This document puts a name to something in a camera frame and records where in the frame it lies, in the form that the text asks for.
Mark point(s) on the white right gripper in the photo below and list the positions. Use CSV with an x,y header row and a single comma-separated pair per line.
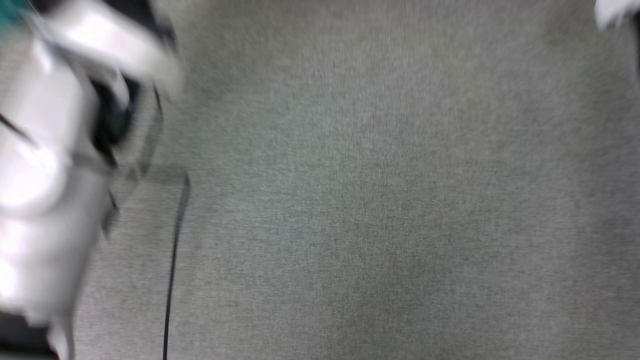
x,y
617,10

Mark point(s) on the grey fabric sofa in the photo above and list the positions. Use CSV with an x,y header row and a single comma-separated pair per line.
x,y
375,200

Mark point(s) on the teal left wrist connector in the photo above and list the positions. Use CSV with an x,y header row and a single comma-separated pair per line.
x,y
12,9

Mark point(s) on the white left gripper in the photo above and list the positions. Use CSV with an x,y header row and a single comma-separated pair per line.
x,y
110,40

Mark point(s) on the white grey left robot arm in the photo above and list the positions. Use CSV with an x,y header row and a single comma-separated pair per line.
x,y
45,175

